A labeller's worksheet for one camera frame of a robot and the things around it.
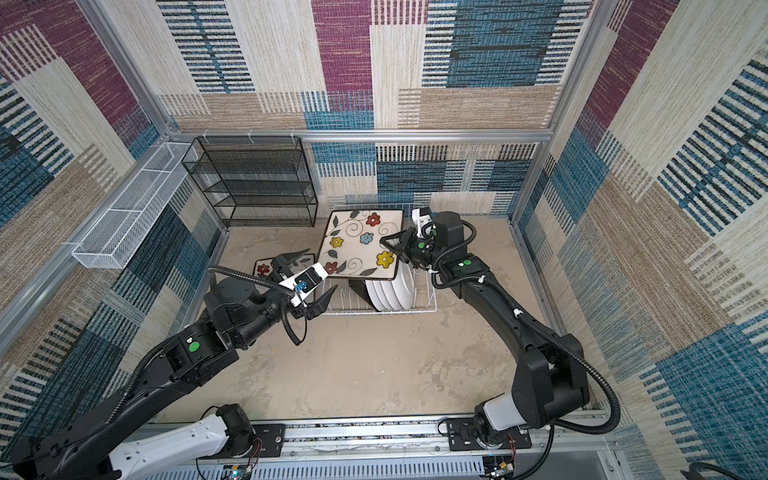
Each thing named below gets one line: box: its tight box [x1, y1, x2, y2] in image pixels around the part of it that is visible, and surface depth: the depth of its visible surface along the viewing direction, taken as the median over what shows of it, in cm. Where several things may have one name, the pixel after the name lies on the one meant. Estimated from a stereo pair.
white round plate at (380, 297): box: [372, 280, 394, 311], surface depth 86 cm
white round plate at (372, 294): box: [365, 280, 385, 311], surface depth 85 cm
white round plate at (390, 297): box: [381, 281, 405, 311], surface depth 86 cm
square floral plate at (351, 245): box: [318, 209, 404, 279], surface depth 79 cm
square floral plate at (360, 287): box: [348, 279, 378, 311], surface depth 85 cm
